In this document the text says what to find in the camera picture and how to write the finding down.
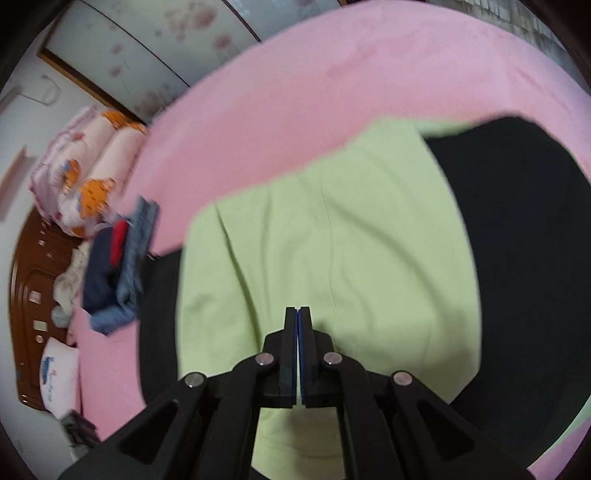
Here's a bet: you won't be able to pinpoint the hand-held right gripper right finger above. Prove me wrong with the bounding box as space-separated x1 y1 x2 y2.
299 307 536 480

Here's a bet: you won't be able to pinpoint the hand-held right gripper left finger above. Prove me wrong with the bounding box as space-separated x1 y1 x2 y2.
58 308 298 480

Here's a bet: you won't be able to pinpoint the light green jacket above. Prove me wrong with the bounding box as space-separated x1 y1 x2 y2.
139 116 591 480

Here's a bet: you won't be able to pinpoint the blue denim garment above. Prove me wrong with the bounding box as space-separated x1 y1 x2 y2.
88 196 160 335

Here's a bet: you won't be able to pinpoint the navy and red garment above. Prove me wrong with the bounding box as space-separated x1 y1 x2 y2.
83 219 130 315

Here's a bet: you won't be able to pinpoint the white printed pillow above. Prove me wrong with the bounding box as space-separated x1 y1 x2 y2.
39 337 81 416

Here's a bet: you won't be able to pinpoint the beige crumpled cloth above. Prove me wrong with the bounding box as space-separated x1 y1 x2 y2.
51 240 93 324

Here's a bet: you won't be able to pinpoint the brown wooden headboard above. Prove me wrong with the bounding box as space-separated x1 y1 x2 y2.
9 208 88 411

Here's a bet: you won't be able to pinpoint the pink cartoon print quilt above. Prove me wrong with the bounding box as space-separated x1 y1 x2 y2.
28 105 148 238

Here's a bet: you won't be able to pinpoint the pink bed blanket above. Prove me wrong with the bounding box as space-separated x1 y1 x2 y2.
69 0 591 480

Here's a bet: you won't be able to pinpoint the floral sliding wardrobe doors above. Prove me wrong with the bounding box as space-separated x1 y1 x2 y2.
37 0 264 125

